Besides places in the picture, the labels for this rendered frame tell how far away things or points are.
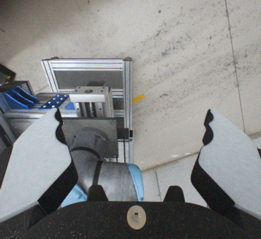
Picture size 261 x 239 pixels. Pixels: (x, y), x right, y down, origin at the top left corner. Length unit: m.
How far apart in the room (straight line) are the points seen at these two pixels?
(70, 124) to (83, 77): 0.87
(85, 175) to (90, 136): 0.14
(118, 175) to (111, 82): 1.02
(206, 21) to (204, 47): 0.22
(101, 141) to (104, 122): 0.07
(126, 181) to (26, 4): 1.66
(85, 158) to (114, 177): 0.11
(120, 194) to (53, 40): 1.51
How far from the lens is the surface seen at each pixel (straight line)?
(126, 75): 1.24
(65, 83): 1.45
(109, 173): 0.41
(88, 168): 0.42
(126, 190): 0.40
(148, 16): 1.44
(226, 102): 2.02
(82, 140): 0.49
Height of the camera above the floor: 1.42
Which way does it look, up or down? 60 degrees down
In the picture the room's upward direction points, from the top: 179 degrees counter-clockwise
